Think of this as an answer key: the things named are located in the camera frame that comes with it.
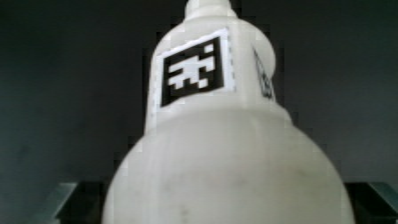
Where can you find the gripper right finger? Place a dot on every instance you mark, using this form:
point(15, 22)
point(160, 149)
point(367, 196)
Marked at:
point(374, 198)

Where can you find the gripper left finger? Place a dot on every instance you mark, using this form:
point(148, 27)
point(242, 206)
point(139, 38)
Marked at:
point(73, 204)

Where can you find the white lamp bulb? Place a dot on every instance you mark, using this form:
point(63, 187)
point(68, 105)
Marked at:
point(224, 167)

